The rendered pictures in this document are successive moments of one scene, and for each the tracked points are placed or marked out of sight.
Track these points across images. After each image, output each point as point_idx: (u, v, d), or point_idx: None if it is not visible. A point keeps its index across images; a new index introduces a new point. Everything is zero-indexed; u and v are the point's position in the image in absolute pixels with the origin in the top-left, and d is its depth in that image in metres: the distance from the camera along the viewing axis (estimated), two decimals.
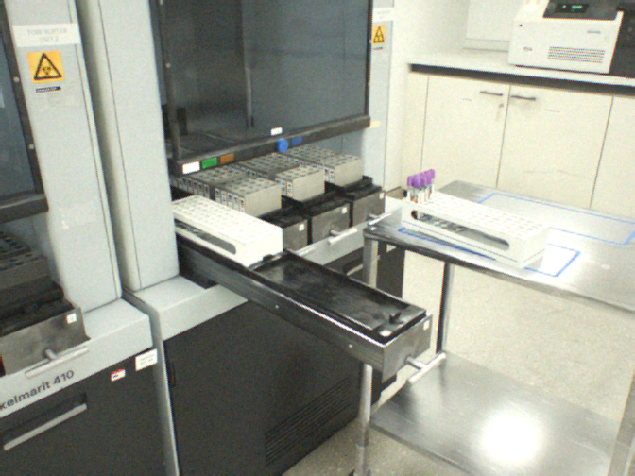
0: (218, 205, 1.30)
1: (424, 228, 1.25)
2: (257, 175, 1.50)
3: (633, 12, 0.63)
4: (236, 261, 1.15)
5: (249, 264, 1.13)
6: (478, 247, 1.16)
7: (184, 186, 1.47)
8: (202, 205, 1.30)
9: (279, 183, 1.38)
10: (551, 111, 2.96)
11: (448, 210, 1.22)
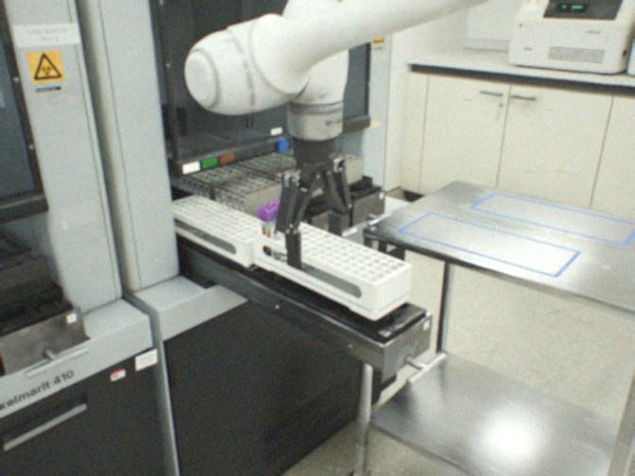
0: (218, 205, 1.30)
1: (277, 266, 1.06)
2: (257, 175, 1.50)
3: (286, 233, 0.98)
4: (236, 261, 1.15)
5: (249, 264, 1.13)
6: (331, 292, 0.97)
7: (184, 186, 1.47)
8: (202, 205, 1.30)
9: (279, 183, 1.38)
10: (551, 111, 2.96)
11: (300, 246, 1.03)
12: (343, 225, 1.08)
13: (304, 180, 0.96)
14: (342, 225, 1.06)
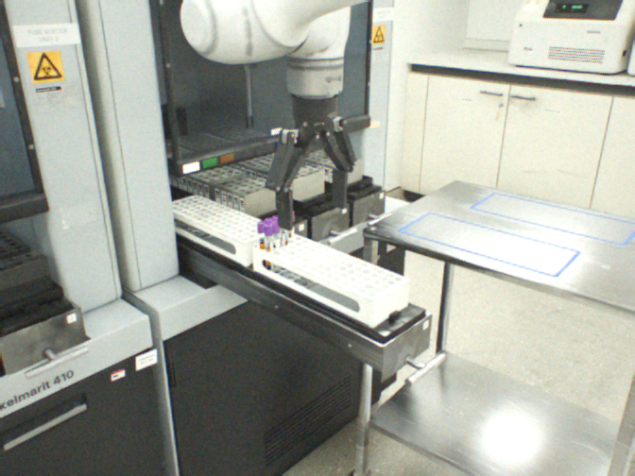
0: (218, 205, 1.30)
1: (276, 280, 1.07)
2: (257, 175, 1.50)
3: (277, 192, 0.94)
4: (236, 261, 1.15)
5: (249, 264, 1.13)
6: (330, 306, 0.99)
7: (184, 186, 1.47)
8: (202, 205, 1.30)
9: None
10: (551, 111, 2.96)
11: (300, 261, 1.04)
12: (348, 182, 1.05)
13: (303, 141, 0.93)
14: (347, 182, 1.04)
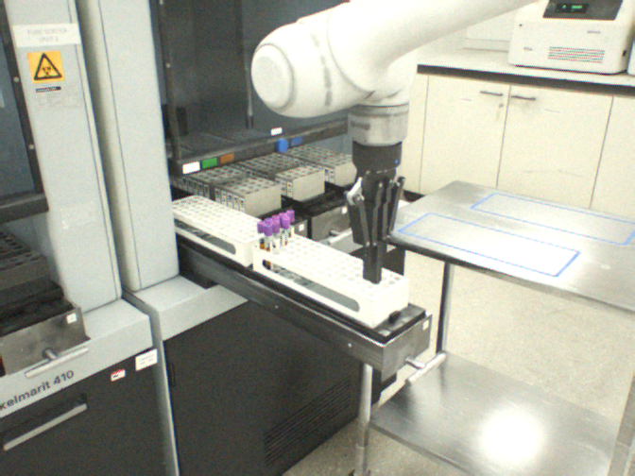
0: (218, 205, 1.30)
1: (276, 280, 1.07)
2: (257, 175, 1.50)
3: (381, 238, 0.96)
4: (236, 261, 1.15)
5: (249, 264, 1.13)
6: (330, 306, 0.99)
7: (184, 186, 1.47)
8: (202, 205, 1.30)
9: (279, 183, 1.38)
10: (551, 111, 2.96)
11: (300, 261, 1.04)
12: (362, 258, 0.94)
13: None
14: (363, 250, 0.96)
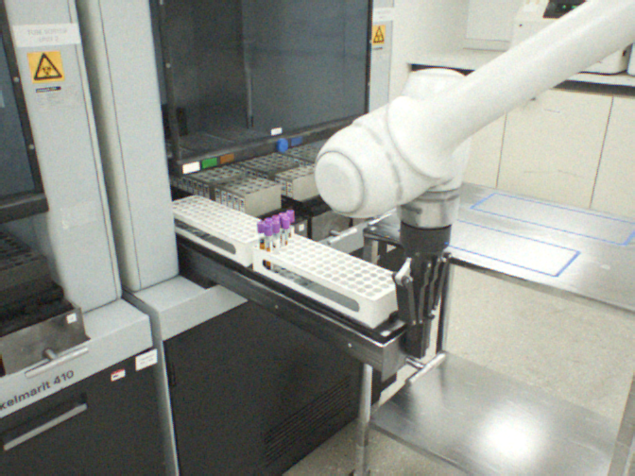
0: (218, 205, 1.30)
1: (276, 280, 1.07)
2: (257, 175, 1.50)
3: (425, 313, 0.94)
4: (236, 261, 1.15)
5: (249, 264, 1.13)
6: (330, 306, 0.99)
7: (184, 186, 1.47)
8: (202, 205, 1.30)
9: (279, 183, 1.38)
10: (551, 111, 2.96)
11: (300, 261, 1.04)
12: (406, 333, 0.93)
13: None
14: (406, 326, 0.94)
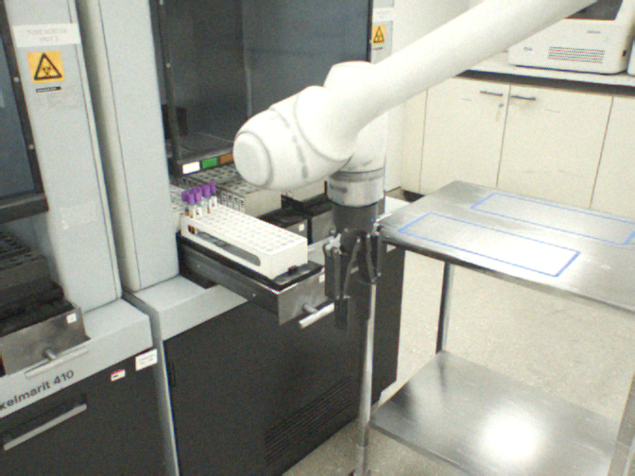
0: None
1: (198, 243, 1.22)
2: None
3: (369, 280, 1.04)
4: None
5: (179, 230, 1.29)
6: (239, 263, 1.14)
7: (184, 186, 1.47)
8: None
9: None
10: (551, 111, 2.96)
11: (216, 225, 1.19)
12: (334, 309, 0.99)
13: None
14: (334, 301, 1.00)
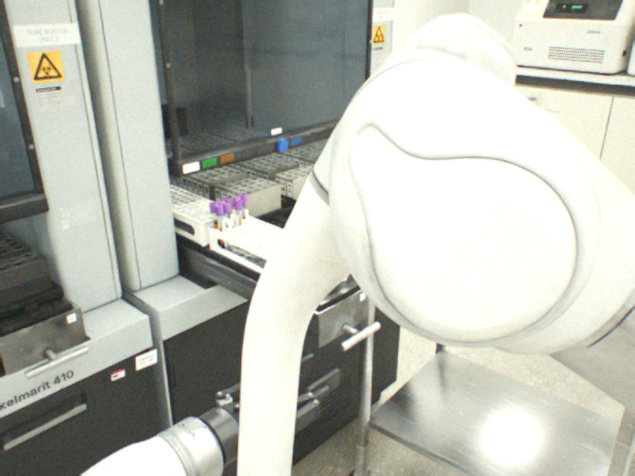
0: (182, 191, 1.39)
1: (230, 258, 1.16)
2: (257, 175, 1.50)
3: (316, 401, 0.87)
4: (195, 241, 1.23)
5: (207, 245, 1.22)
6: None
7: (184, 186, 1.47)
8: None
9: (279, 183, 1.38)
10: (551, 111, 2.96)
11: (249, 239, 1.13)
12: None
13: None
14: None
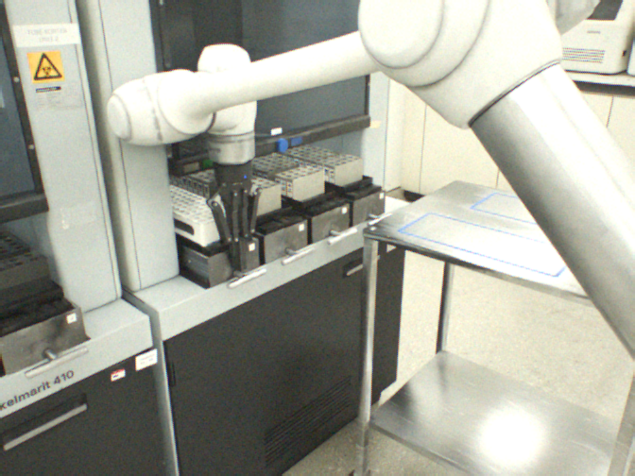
0: None
1: None
2: (257, 175, 1.50)
3: (245, 235, 1.22)
4: None
5: None
6: (178, 233, 1.27)
7: (184, 186, 1.47)
8: None
9: (279, 183, 1.38)
10: None
11: None
12: (229, 250, 1.21)
13: None
14: (231, 245, 1.22)
